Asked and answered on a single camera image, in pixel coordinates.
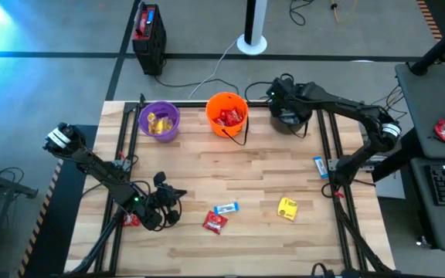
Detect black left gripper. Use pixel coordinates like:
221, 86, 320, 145
151, 185, 188, 212

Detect white blue Hershey's bar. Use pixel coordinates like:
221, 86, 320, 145
213, 202, 240, 216
313, 155, 330, 180
280, 110, 301, 125

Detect yellow Sour Patch Kids packet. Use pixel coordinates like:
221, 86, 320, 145
277, 196, 299, 222
156, 115, 174, 134
147, 111, 160, 135

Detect black pumpkin face bucket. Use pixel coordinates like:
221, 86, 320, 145
270, 110, 311, 139

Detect purple plastic bucket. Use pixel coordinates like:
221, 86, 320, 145
138, 100, 181, 144

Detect orange pumpkin face bucket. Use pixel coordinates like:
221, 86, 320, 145
205, 91, 250, 147

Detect white black tower stand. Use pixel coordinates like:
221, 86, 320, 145
236, 0, 269, 56

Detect black case with red device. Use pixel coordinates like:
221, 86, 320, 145
131, 1, 168, 76

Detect black monitor pole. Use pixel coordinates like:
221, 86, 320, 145
410, 17, 445, 76

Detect grey keyboard desk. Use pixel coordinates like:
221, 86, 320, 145
409, 157, 445, 252

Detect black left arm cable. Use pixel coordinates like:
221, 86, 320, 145
129, 179, 184, 232

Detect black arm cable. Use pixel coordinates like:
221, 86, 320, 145
129, 179, 184, 232
243, 73, 295, 102

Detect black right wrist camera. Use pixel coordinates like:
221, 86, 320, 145
270, 75, 296, 94

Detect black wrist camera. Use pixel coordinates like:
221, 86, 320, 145
152, 171, 168, 187
270, 75, 296, 94

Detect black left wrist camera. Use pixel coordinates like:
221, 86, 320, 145
152, 171, 168, 187

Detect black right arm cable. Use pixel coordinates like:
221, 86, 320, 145
243, 73, 295, 102

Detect black floor cable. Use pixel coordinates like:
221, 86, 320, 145
153, 73, 241, 96
288, 0, 317, 27

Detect white floor cable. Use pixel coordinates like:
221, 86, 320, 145
187, 37, 239, 100

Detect black metal rig frame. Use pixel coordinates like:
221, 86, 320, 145
63, 94, 397, 278

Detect yellow floor cable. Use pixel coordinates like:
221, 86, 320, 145
330, 0, 359, 25

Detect black cable loop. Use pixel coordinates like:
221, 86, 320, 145
310, 262, 341, 278

